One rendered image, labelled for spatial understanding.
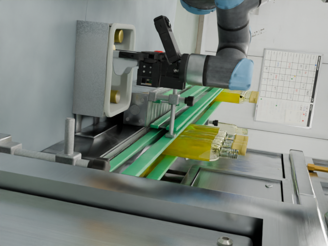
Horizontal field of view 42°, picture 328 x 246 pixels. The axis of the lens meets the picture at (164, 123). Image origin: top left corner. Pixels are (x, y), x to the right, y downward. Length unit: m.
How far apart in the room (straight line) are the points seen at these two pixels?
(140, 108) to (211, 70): 0.28
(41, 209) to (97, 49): 0.75
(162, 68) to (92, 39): 0.18
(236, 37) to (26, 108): 0.50
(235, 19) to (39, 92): 0.45
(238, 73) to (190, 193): 0.71
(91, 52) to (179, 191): 0.75
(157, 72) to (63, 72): 0.22
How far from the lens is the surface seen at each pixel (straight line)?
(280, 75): 7.12
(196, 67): 0.99
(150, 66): 1.03
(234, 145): 1.30
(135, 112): 1.19
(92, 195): 0.29
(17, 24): 0.82
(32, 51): 0.87
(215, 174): 1.45
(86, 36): 1.02
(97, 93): 1.02
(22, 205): 0.29
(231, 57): 1.00
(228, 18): 0.99
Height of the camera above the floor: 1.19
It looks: 12 degrees down
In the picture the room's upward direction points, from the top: 98 degrees clockwise
